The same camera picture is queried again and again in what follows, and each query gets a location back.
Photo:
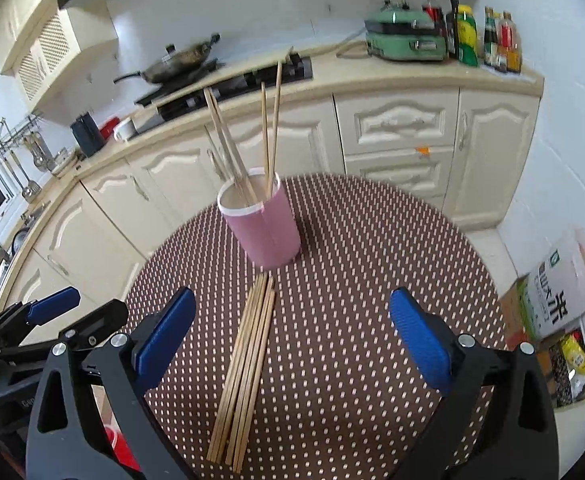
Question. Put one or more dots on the small orange bottle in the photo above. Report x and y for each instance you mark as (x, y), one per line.
(514, 60)

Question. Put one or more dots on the bunch of wooden chopsticks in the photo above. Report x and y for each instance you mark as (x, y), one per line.
(245, 370)

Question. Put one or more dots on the red plastic bucket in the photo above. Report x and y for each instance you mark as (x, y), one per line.
(120, 447)

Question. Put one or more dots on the black glass gas stove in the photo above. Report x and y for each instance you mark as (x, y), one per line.
(252, 82)

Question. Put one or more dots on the small dark bottle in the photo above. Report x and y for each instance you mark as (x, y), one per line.
(501, 57)

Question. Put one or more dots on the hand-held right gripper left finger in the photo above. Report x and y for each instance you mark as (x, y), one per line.
(165, 335)

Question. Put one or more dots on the brown polka dot tablecloth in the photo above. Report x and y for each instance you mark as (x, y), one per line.
(352, 260)

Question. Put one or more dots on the cream lattice door wall cabinet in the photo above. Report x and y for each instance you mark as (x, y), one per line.
(47, 55)

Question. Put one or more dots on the yellow green plastic bottle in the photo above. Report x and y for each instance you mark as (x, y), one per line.
(466, 37)

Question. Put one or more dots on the white rice bag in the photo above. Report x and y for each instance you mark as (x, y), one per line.
(565, 290)

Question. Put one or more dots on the steel kitchen sink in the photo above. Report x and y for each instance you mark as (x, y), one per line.
(27, 230)

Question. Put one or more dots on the cardboard box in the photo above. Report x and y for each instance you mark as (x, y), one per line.
(515, 310)

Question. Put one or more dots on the orange drawer tag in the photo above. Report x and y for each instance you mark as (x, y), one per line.
(422, 150)

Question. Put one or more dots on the dark soy sauce bottle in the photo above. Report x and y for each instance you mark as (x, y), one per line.
(490, 35)

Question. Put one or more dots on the dark glass bottle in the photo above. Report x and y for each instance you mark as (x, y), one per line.
(452, 30)

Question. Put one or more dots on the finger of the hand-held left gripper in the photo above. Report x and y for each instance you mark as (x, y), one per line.
(105, 317)
(52, 305)

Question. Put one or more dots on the white mug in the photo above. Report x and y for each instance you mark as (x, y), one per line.
(125, 130)

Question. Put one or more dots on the pink cylindrical cup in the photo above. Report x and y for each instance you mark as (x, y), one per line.
(265, 230)

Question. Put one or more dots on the red container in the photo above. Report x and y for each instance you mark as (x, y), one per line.
(109, 127)

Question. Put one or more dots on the clear bottle with red label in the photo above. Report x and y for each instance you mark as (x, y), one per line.
(507, 32)

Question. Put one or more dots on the yellow packet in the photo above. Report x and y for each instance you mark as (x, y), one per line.
(575, 355)

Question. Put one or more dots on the black kettle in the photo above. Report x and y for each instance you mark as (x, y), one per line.
(87, 135)

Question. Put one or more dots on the green electric cooker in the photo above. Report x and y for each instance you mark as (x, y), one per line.
(407, 35)

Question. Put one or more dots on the red label cola bottle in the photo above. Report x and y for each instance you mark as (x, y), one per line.
(431, 10)

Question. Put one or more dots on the stacked small bowls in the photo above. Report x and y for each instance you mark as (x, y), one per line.
(62, 162)

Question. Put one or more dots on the hanging metal ladles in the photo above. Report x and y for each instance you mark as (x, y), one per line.
(30, 190)

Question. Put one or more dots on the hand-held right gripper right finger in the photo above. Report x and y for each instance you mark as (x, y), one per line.
(420, 345)

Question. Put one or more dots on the dark metal wok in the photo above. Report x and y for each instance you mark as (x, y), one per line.
(177, 60)

